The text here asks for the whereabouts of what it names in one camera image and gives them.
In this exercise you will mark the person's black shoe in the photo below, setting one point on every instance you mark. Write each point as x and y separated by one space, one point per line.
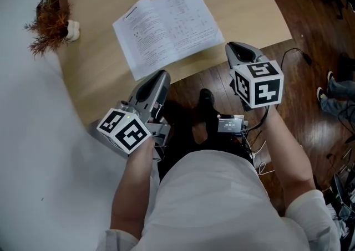
206 96

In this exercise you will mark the black waist-worn screen device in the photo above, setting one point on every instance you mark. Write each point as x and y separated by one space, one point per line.
230 125

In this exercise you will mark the person's black trousers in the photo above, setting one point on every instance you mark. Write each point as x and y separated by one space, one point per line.
183 139

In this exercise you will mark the light wooden table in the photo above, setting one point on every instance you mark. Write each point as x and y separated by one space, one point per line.
244 9

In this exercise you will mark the white book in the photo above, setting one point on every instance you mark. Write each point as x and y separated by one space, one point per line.
166 31

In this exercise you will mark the brown dried plant white vase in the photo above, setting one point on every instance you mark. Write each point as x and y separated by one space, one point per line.
51 25

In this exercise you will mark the person's left forearm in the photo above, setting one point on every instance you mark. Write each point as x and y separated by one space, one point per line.
133 189

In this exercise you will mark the person's right forearm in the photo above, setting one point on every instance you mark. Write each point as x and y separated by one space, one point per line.
288 161

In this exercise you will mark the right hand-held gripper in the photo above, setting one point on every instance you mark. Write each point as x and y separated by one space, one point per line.
260 86

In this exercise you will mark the person's white shirt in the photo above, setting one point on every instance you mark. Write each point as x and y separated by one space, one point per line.
216 211

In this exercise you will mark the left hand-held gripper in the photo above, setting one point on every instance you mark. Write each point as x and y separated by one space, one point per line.
124 133

